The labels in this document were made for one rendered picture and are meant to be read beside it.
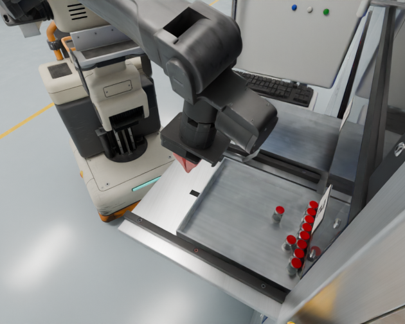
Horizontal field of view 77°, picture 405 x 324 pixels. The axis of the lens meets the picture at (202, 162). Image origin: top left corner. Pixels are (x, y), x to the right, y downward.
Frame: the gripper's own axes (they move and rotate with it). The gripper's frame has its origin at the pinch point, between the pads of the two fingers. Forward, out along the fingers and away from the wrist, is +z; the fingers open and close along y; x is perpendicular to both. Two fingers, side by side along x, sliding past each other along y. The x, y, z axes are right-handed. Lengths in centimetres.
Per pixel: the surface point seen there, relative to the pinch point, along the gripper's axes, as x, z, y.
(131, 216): -6.9, 20.2, -9.3
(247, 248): -0.2, 16.6, 18.2
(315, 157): 36.3, 15.0, 25.5
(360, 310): -12.1, -9.6, 28.3
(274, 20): 89, 4, -10
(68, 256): -12, 121, -56
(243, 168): 20.1, 16.3, 8.3
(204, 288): 10, 106, 20
